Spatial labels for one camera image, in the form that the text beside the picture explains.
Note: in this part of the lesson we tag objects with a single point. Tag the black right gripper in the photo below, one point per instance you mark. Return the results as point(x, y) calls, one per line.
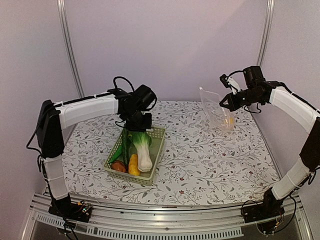
point(233, 105)

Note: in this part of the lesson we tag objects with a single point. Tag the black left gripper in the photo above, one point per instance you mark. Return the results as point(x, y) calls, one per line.
point(147, 125)

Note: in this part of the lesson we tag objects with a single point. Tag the clear pink zip top bag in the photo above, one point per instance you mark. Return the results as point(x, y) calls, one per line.
point(213, 111)

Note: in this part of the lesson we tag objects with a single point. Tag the yellow lemon toy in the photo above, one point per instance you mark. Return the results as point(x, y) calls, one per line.
point(229, 122)

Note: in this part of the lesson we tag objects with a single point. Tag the green bok choy toy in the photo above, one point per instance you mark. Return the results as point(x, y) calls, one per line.
point(142, 141)

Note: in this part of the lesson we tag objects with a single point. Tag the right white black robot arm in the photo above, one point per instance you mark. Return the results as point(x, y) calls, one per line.
point(301, 136)

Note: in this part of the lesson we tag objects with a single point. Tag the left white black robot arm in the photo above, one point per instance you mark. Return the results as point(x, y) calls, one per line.
point(55, 117)

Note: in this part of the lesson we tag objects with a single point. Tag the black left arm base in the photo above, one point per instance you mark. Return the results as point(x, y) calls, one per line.
point(80, 211)

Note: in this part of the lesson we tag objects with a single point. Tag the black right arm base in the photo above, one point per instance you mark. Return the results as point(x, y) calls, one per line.
point(252, 211)

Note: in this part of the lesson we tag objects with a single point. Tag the dark green cucumber toy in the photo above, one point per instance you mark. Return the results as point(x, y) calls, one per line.
point(125, 146)

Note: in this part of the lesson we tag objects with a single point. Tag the beige perforated plastic basket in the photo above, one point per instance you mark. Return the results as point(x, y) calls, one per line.
point(157, 135)

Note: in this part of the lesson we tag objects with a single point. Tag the green bitter gourd toy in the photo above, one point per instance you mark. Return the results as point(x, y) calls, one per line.
point(118, 153)

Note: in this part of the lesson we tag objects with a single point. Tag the brown bread roll toy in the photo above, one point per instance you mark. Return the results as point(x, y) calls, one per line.
point(119, 166)

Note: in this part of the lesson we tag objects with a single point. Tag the orange yellow mango toy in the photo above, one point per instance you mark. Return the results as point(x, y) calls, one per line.
point(133, 165)

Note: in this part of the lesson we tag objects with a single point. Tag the floral white table mat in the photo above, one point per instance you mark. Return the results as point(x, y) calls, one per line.
point(199, 165)

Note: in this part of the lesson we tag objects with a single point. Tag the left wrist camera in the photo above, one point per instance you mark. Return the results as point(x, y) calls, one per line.
point(145, 98)

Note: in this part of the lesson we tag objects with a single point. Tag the aluminium front rail frame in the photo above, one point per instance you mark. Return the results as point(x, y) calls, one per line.
point(117, 220)

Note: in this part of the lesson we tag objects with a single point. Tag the right aluminium frame post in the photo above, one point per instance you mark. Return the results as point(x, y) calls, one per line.
point(270, 6)

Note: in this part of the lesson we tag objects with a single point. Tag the aluminium frame post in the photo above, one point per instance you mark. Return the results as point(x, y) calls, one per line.
point(63, 18)
point(270, 6)

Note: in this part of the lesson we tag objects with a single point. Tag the left aluminium frame post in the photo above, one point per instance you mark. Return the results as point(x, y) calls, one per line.
point(63, 18)

